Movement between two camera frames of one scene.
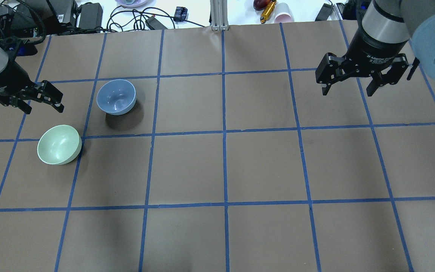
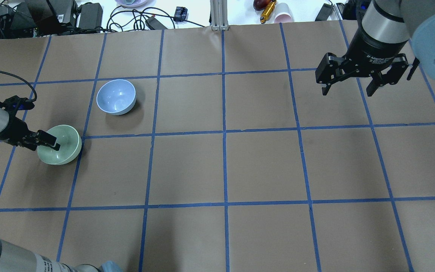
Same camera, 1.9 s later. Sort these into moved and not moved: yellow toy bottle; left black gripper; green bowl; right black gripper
Moved: left black gripper
Not moved: green bowl; yellow toy bottle; right black gripper
